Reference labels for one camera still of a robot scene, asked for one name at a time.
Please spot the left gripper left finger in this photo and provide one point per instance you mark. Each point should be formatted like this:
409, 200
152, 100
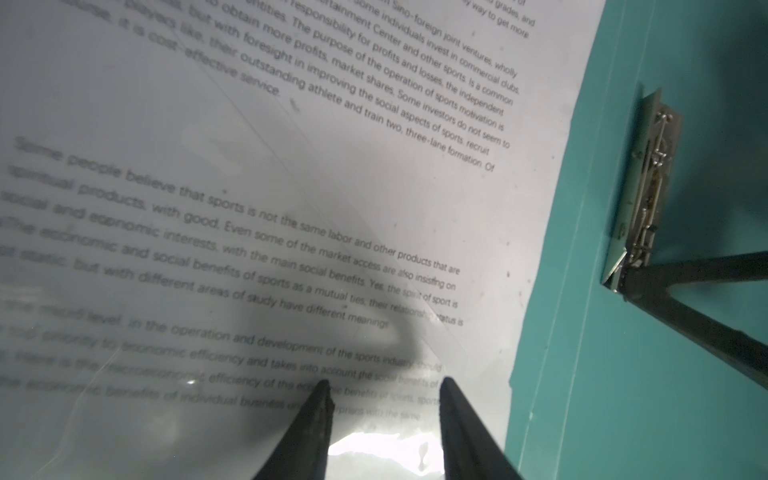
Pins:
302, 452

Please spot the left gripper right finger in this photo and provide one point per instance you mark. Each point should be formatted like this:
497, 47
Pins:
469, 450

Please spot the printed paper sheet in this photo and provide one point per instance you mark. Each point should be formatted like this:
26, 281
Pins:
209, 206

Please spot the metal folder clip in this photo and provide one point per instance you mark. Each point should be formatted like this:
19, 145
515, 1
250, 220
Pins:
638, 212

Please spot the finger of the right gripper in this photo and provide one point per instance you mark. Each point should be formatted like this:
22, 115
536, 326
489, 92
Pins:
720, 304

